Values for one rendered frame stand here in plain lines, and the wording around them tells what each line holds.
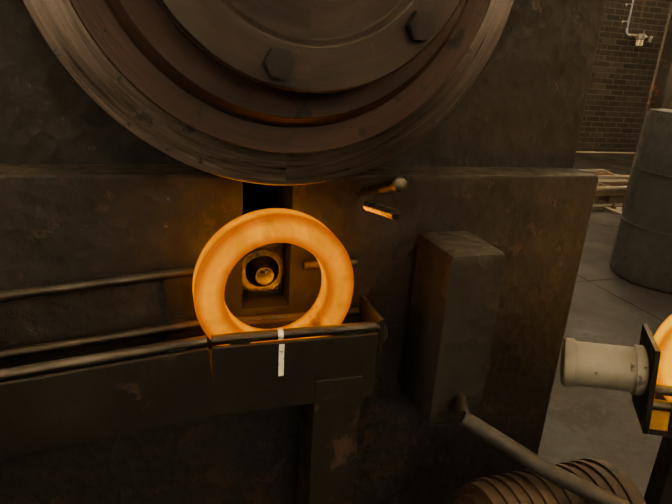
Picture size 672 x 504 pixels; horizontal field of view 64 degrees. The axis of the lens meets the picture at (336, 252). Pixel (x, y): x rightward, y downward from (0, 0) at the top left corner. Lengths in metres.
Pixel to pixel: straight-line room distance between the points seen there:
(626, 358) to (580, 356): 0.05
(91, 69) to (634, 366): 0.65
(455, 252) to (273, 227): 0.22
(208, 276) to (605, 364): 0.47
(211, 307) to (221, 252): 0.06
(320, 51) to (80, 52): 0.20
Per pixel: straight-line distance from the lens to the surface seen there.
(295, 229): 0.59
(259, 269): 0.69
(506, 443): 0.71
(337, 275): 0.63
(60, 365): 0.62
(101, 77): 0.53
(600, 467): 0.83
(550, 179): 0.82
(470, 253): 0.66
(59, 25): 0.53
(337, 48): 0.46
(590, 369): 0.73
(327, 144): 0.54
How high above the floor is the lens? 1.00
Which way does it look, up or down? 19 degrees down
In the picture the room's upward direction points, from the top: 4 degrees clockwise
